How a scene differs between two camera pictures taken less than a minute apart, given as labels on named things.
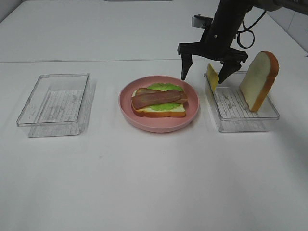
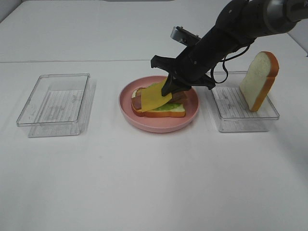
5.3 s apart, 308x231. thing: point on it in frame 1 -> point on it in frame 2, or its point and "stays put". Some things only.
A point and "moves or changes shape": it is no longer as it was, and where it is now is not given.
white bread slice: x=178 y=111 stays put
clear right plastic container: x=232 y=113 stays put
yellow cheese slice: x=212 y=77 moves or changes shape
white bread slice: x=258 y=80 stays put
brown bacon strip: x=143 y=91 -> x=181 y=96
